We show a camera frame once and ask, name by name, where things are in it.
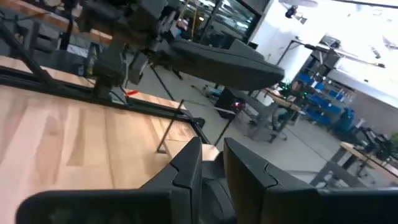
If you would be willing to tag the black metal shelf bracket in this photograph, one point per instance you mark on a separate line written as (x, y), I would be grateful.
(170, 126)

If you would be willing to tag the black computer tower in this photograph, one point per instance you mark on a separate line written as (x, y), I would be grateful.
(228, 101)

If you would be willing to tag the person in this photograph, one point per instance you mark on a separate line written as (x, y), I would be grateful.
(297, 88)

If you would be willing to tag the red tape strip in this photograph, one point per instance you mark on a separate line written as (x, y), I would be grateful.
(132, 92)

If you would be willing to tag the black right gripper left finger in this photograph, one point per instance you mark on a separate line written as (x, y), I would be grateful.
(155, 205)

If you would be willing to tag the grey metal stand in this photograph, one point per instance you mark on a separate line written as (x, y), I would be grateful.
(255, 109)

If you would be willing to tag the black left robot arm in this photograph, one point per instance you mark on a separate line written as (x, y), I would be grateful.
(109, 62)

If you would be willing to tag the wooden workbench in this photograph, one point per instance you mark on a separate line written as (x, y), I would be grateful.
(367, 157)

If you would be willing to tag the wooden background table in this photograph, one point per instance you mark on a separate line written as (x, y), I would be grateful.
(284, 101)

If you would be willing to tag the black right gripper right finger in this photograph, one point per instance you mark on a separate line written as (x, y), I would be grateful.
(280, 202)

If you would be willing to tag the black ceiling spotlight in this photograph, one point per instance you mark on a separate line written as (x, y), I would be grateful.
(291, 11)

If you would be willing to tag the black office chair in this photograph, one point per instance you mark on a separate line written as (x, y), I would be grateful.
(281, 119)

